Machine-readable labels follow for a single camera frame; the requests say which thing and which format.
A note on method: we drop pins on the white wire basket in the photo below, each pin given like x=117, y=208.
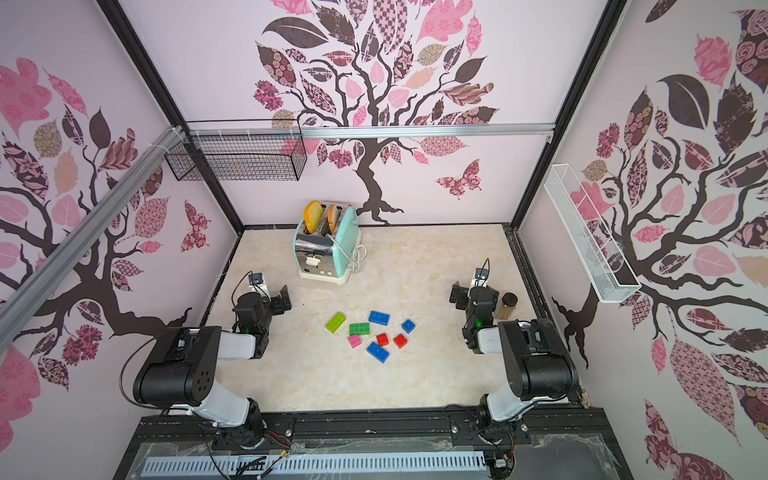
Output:
x=580, y=207

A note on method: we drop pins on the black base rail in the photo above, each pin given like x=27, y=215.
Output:
x=549, y=442

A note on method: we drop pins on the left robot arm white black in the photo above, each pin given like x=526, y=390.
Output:
x=180, y=371

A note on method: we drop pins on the yellow toast slice left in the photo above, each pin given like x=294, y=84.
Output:
x=312, y=216

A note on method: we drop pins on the black wire basket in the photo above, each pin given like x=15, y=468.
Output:
x=258, y=150

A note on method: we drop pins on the brown cylindrical cup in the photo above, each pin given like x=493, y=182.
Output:
x=506, y=306

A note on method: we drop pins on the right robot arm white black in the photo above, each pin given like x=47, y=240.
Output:
x=537, y=366

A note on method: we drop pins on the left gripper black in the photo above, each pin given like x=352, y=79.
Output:
x=280, y=307

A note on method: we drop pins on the white cable duct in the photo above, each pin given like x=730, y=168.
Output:
x=231, y=466

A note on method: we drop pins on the mint green toaster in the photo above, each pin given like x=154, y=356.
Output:
x=332, y=259

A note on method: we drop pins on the lime green lego brick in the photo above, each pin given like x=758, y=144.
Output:
x=336, y=321

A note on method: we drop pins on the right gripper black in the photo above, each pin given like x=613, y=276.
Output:
x=462, y=297

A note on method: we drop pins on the brown toast slice right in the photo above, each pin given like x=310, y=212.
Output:
x=333, y=218

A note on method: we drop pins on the small blue lego brick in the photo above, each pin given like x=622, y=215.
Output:
x=408, y=326

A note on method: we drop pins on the pink lego brick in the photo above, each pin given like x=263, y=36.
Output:
x=354, y=341

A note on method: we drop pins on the aluminium rail left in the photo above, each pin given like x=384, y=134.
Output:
x=31, y=295

